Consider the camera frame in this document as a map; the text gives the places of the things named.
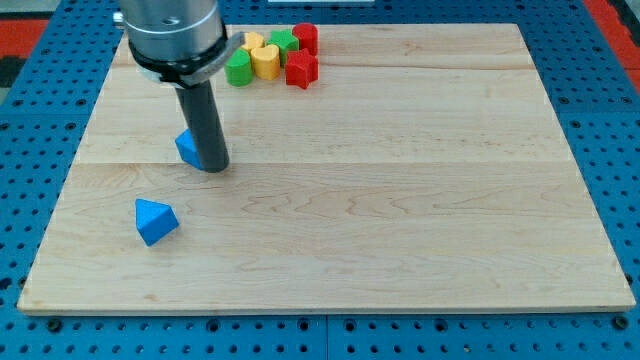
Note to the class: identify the yellow hexagon block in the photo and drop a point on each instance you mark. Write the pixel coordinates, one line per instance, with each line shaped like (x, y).
(253, 40)

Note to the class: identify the red cylinder block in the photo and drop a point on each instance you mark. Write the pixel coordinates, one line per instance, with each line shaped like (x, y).
(307, 35)

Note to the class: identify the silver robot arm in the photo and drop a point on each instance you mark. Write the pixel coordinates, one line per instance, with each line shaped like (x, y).
(183, 44)

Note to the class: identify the green star block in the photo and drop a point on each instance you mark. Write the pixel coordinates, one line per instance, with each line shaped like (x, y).
(286, 42)

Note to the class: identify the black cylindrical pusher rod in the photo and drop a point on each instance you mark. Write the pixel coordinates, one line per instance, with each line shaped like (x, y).
(202, 118)

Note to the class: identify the red star block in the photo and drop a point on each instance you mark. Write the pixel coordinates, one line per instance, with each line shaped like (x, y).
(301, 68)

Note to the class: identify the blue triangle block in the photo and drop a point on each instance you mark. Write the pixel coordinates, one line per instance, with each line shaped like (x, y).
(154, 220)

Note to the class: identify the yellow heart block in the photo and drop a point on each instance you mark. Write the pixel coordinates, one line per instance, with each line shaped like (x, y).
(266, 62)

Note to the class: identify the green cylinder block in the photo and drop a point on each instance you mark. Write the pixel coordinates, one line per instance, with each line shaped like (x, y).
(238, 69)

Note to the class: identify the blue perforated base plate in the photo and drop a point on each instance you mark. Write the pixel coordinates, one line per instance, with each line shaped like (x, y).
(45, 114)

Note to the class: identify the blue cube block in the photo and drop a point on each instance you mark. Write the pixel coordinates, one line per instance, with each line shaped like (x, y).
(187, 150)

